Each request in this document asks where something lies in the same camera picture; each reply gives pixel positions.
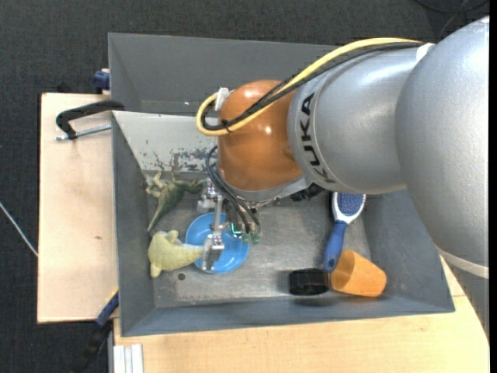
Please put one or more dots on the dark green toy dinosaur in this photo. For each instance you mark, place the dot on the dark green toy dinosaur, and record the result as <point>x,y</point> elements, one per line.
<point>171,196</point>

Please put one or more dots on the blue bowl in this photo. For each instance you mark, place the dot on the blue bowl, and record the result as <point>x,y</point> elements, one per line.
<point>233,253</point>

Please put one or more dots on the grey metal bin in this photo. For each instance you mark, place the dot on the grey metal bin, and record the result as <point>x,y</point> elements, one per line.
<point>272,286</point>

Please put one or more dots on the pale wood board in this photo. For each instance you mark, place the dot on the pale wood board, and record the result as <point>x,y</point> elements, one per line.
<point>77,208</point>

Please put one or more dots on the black round puck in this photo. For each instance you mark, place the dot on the black round puck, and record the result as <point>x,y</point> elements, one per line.
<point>308,282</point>

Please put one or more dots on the orange plastic cup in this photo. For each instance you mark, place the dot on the orange plastic cup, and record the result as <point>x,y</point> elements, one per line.
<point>359,274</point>

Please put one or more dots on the blue hairbrush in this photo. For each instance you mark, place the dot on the blue hairbrush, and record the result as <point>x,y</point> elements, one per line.
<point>341,224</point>

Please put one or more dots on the pale green plush toy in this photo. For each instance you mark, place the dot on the pale green plush toy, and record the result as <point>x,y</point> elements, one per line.
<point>169,253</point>

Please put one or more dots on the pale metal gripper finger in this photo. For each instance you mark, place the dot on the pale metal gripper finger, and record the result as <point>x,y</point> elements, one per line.
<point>209,196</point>
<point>213,252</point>

